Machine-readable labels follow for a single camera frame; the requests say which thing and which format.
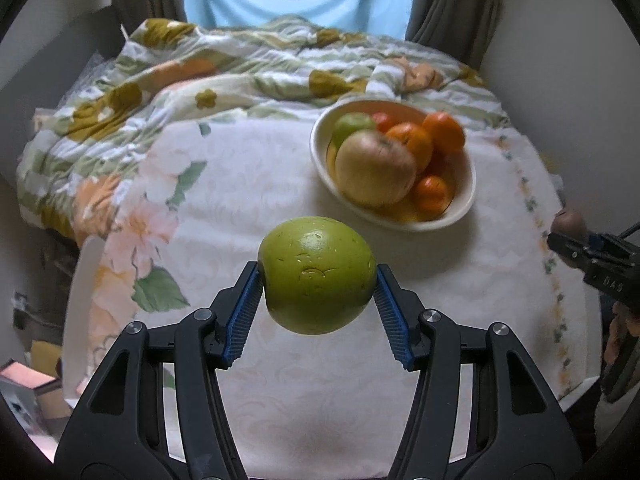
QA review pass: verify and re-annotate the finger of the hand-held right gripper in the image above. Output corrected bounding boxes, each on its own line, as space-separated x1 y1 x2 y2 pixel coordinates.
546 230 598 273
587 232 640 263

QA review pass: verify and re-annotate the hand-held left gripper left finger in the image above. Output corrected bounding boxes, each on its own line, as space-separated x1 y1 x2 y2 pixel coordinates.
54 260 261 480

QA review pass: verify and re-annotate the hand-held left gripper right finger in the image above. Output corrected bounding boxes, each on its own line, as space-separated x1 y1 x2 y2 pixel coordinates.
375 263 585 480

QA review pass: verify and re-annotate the brown kiwi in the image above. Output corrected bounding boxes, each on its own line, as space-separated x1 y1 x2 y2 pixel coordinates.
556 209 588 238

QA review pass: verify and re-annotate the large green apple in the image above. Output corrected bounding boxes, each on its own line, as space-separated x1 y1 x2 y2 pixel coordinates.
257 216 378 335

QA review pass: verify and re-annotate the cream ceramic bowl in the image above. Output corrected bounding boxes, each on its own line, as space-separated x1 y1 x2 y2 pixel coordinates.
310 99 477 232

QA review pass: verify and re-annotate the small mandarin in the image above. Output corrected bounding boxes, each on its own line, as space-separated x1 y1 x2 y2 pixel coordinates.
412 175 449 211

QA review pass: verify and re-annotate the yellow-red apple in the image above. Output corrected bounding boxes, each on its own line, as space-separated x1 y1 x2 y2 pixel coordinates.
335 130 417 207

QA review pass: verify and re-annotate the large orange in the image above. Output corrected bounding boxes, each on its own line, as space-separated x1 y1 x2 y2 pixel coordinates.
385 122 434 173
422 111 467 155

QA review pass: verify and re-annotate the small green apple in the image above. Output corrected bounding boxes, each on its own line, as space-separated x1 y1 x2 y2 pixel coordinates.
332 112 377 150

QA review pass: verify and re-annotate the person's right hand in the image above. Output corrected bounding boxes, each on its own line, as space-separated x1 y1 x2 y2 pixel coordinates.
606 305 640 361

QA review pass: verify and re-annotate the white floral tablecloth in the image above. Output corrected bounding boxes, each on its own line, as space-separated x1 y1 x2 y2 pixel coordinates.
82 105 601 466

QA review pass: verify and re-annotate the cardboard box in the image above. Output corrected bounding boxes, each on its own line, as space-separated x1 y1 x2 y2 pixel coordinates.
31 341 73 418

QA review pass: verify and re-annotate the pink topped box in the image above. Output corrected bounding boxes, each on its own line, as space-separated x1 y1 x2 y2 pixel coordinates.
0 359 58 436

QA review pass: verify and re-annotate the floral striped blanket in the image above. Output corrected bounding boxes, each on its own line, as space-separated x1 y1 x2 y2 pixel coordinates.
15 14 511 241

